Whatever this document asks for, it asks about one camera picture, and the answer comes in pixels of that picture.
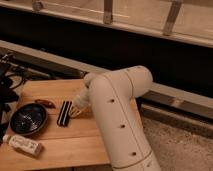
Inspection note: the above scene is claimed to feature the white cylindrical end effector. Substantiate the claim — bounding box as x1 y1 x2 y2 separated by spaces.
69 88 89 117

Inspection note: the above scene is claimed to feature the black white striped eraser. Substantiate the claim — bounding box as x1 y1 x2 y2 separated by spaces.
57 101 72 127

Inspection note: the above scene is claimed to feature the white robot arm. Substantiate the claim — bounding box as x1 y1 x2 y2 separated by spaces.
69 66 161 171

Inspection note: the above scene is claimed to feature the red chili pepper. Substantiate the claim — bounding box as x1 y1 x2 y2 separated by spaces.
35 99 56 108

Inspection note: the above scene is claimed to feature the dark round bowl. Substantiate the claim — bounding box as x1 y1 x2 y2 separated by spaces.
10 103 48 135

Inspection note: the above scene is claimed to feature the white plastic bottle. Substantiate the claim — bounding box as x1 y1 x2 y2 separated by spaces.
3 134 42 156

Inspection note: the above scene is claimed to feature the black cables and equipment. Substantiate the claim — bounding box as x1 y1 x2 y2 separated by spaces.
0 53 29 144

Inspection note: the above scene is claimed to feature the metal frame rail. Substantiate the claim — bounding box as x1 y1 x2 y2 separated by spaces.
0 40 213 119

